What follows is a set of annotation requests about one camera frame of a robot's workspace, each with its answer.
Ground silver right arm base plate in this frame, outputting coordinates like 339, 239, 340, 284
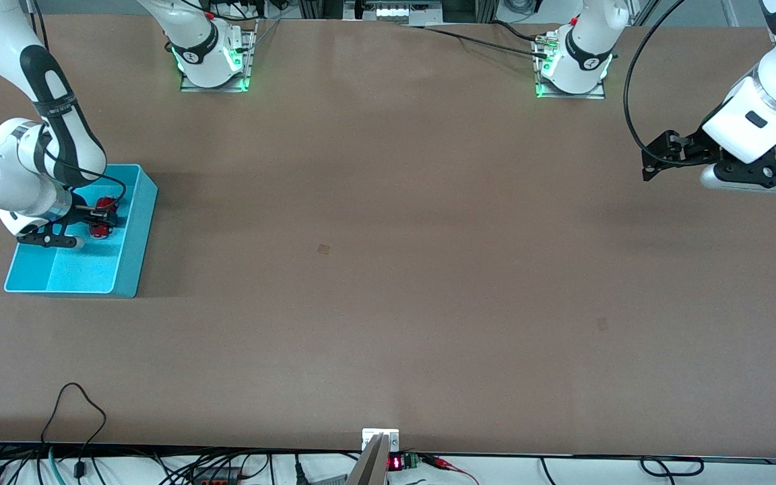
179, 27, 258, 93

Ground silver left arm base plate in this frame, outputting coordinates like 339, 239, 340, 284
533, 32, 608, 101

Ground blue plastic box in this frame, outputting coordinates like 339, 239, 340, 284
4, 164, 158, 298

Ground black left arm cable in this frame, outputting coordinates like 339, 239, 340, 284
622, 0, 723, 168

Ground teal cable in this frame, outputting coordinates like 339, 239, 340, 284
47, 446, 67, 485

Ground black cable on table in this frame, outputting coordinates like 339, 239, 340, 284
403, 24, 552, 59

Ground black looped cable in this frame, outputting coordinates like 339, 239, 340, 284
39, 382, 108, 481

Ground grey camera mount bar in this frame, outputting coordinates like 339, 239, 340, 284
346, 433, 389, 485

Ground grey orange adapter box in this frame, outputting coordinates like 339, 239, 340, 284
191, 466, 245, 484

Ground black cable loop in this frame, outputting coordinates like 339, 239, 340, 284
639, 456, 705, 478

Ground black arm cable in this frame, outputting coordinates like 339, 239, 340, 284
622, 0, 723, 168
41, 143, 128, 203

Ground white mount bracket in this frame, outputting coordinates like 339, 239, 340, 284
362, 428, 400, 453

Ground red clip wires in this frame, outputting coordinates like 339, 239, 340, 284
420, 454, 480, 485

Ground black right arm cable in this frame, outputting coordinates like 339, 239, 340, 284
41, 143, 128, 203

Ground red beetle toy car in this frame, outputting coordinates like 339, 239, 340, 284
89, 196, 123, 240

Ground aluminium frame with lights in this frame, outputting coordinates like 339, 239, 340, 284
344, 0, 444, 22

